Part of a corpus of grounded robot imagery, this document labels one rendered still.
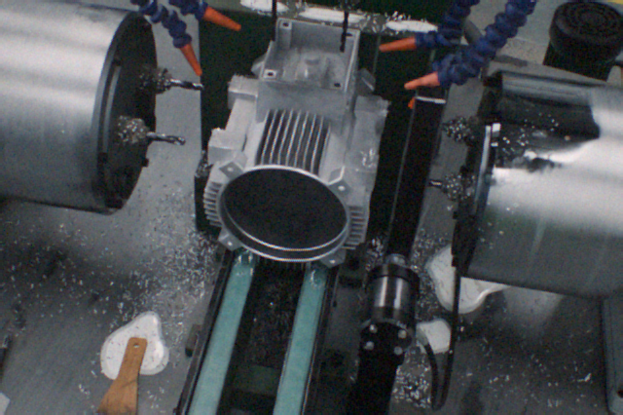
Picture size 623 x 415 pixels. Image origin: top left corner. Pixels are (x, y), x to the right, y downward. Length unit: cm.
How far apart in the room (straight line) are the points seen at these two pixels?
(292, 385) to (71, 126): 37
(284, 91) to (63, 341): 44
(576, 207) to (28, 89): 60
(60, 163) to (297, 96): 27
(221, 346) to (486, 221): 33
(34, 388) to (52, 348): 6
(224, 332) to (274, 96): 28
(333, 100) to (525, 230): 25
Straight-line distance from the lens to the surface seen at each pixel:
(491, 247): 102
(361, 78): 114
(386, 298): 96
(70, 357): 122
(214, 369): 105
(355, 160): 105
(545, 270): 105
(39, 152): 107
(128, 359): 120
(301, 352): 106
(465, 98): 160
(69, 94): 104
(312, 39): 113
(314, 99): 104
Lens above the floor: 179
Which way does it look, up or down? 47 degrees down
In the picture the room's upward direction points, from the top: 6 degrees clockwise
